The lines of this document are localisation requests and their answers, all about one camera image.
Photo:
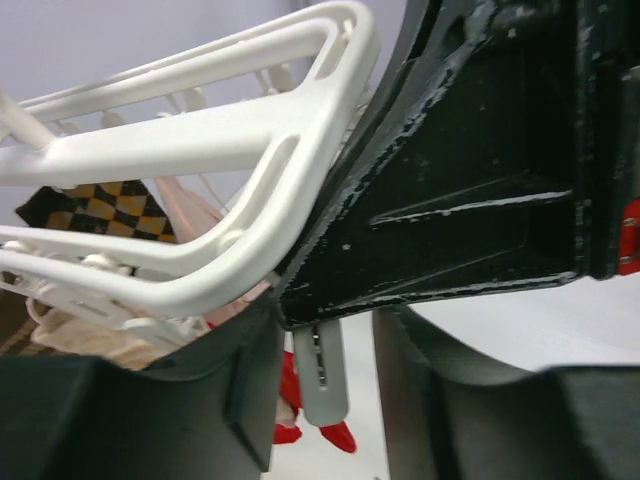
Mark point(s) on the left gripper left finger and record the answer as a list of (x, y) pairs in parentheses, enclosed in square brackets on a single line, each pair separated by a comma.
[(205, 411)]

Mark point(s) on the pink sock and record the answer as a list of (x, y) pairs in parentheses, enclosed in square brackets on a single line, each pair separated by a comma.
[(191, 216)]

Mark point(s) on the cream patterned sock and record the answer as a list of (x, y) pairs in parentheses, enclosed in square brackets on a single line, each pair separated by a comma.
[(71, 334)]

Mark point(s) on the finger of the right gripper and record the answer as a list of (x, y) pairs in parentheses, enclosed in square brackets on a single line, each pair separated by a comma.
[(500, 152)]

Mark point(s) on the white plastic sock hanger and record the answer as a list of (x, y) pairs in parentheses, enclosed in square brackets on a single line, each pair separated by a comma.
[(252, 122)]

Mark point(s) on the grey hanger clip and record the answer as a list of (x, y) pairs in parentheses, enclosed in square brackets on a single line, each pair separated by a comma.
[(320, 363)]

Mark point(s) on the brown checkered hanging sock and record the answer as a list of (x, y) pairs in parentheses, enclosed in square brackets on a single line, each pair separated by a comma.
[(123, 209)]

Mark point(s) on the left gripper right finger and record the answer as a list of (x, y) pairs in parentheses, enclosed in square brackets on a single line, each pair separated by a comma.
[(451, 412)]

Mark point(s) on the brown striped sock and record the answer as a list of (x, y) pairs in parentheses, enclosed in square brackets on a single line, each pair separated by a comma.
[(16, 328)]

